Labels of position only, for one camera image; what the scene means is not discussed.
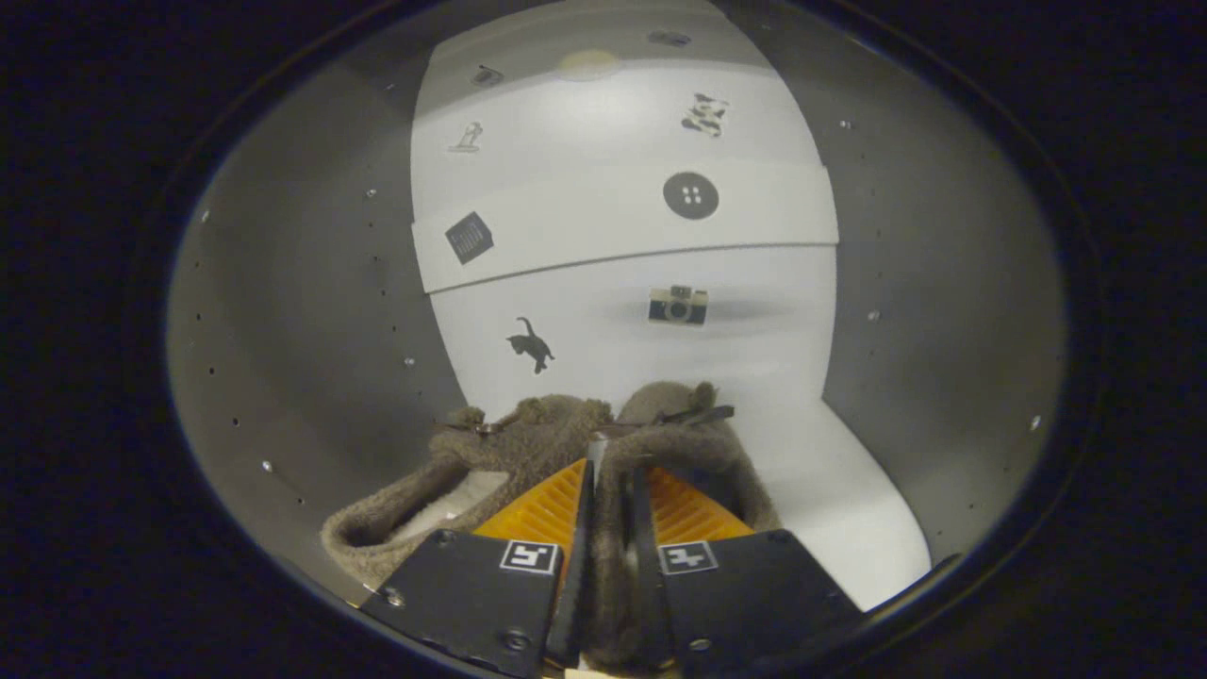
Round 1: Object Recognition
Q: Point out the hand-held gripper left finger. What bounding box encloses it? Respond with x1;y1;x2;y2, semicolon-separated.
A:
363;459;597;679

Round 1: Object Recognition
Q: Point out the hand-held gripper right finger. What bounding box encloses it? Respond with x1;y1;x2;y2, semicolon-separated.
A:
630;465;864;679

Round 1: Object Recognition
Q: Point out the brown fuzzy shoe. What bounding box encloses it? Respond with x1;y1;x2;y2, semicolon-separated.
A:
321;394;614;590
585;380;784;672

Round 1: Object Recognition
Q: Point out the grey shoe cabinet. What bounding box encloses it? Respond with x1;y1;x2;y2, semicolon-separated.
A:
168;0;1071;614

